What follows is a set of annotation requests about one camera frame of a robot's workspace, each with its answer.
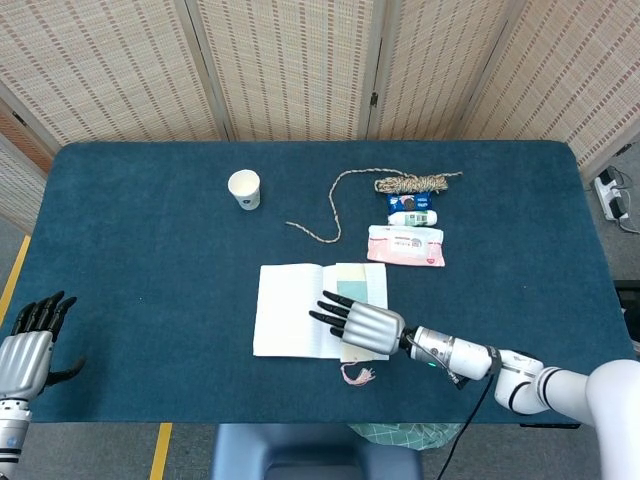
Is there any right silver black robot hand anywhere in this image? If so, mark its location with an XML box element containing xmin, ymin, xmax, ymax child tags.
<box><xmin>308</xmin><ymin>290</ymin><xmax>407</xmax><ymax>356</ymax></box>

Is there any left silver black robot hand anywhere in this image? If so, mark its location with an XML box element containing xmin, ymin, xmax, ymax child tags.
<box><xmin>0</xmin><ymin>290</ymin><xmax>86</xmax><ymax>401</ymax></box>

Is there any beige teal bookmark pink tassel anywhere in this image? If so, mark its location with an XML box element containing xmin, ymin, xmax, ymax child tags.
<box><xmin>334</xmin><ymin>261</ymin><xmax>377</xmax><ymax>386</ymax></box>

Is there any white lined notebook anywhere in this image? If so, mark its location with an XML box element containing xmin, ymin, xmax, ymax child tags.
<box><xmin>252</xmin><ymin>262</ymin><xmax>390</xmax><ymax>362</ymax></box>

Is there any blue robot base seat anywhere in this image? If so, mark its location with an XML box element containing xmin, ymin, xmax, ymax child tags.
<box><xmin>209</xmin><ymin>423</ymin><xmax>424</xmax><ymax>480</ymax></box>

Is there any pink wet wipes pack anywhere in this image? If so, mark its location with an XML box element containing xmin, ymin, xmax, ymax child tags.
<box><xmin>366</xmin><ymin>224</ymin><xmax>446</xmax><ymax>268</ymax></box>

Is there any green checkered cloth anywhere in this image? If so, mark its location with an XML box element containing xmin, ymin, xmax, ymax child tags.
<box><xmin>348</xmin><ymin>422</ymin><xmax>464</xmax><ymax>451</ymax></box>

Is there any small white bottle green label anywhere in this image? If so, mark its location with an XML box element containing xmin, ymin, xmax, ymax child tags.
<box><xmin>387</xmin><ymin>209</ymin><xmax>439</xmax><ymax>227</ymax></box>

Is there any blue cookie packet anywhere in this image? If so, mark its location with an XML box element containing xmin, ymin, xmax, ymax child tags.
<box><xmin>386</xmin><ymin>191</ymin><xmax>434</xmax><ymax>214</ymax></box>

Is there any dark teal felt table cover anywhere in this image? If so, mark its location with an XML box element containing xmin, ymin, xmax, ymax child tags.
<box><xmin>0</xmin><ymin>140</ymin><xmax>636</xmax><ymax>426</ymax></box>

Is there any paper cup blue flower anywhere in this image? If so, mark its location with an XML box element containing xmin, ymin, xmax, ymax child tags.
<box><xmin>227</xmin><ymin>169</ymin><xmax>262</xmax><ymax>211</ymax></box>

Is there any woven folding screen panel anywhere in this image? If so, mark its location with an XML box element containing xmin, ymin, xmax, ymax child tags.
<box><xmin>367</xmin><ymin>0</ymin><xmax>511</xmax><ymax>141</ymax></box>
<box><xmin>187</xmin><ymin>0</ymin><xmax>389</xmax><ymax>142</ymax></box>
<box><xmin>462</xmin><ymin>0</ymin><xmax>640</xmax><ymax>174</ymax></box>
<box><xmin>0</xmin><ymin>0</ymin><xmax>234</xmax><ymax>146</ymax></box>
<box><xmin>0</xmin><ymin>82</ymin><xmax>61</xmax><ymax>236</ymax></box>

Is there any black box on floor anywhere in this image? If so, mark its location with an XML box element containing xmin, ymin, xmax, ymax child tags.
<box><xmin>613</xmin><ymin>279</ymin><xmax>640</xmax><ymax>357</ymax></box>

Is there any white power strip with plugs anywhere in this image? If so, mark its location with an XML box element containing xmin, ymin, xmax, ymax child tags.
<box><xmin>593</xmin><ymin>167</ymin><xmax>632</xmax><ymax>222</ymax></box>

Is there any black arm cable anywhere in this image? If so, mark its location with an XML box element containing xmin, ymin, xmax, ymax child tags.
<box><xmin>437</xmin><ymin>344</ymin><xmax>501</xmax><ymax>480</ymax></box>

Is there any braided beige rope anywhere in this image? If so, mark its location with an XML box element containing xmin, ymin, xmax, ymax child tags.
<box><xmin>285</xmin><ymin>168</ymin><xmax>464</xmax><ymax>245</ymax></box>

